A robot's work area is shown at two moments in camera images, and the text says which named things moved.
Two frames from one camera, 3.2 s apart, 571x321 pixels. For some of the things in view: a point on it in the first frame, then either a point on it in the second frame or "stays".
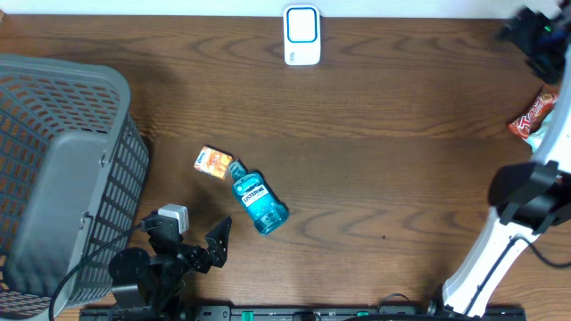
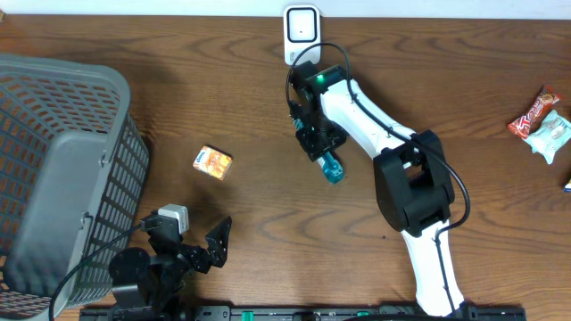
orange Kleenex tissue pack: x=213 y=161 stays
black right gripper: x=550 y=68 to x=312 y=148
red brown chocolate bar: x=534 y=113 stays
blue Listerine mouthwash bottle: x=252 y=192 to x=332 y=168
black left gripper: x=218 y=249 stays
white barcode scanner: x=302 y=35 stays
